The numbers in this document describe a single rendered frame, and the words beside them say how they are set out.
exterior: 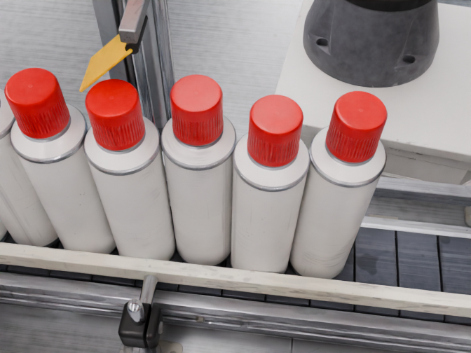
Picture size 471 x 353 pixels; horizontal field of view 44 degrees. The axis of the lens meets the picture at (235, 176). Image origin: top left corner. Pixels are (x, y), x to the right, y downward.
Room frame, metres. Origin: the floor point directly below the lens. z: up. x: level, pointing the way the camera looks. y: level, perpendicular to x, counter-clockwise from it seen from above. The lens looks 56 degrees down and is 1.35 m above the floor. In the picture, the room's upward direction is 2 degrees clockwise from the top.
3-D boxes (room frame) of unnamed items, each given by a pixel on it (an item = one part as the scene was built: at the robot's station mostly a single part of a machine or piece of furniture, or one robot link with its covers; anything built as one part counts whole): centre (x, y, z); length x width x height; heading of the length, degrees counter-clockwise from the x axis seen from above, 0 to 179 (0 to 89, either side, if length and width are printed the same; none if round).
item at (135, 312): (0.16, 0.07, 0.89); 0.03 x 0.03 x 0.12; 85
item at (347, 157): (0.23, -0.08, 0.98); 0.05 x 0.05 x 0.20
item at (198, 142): (0.24, 0.03, 0.98); 0.05 x 0.05 x 0.20
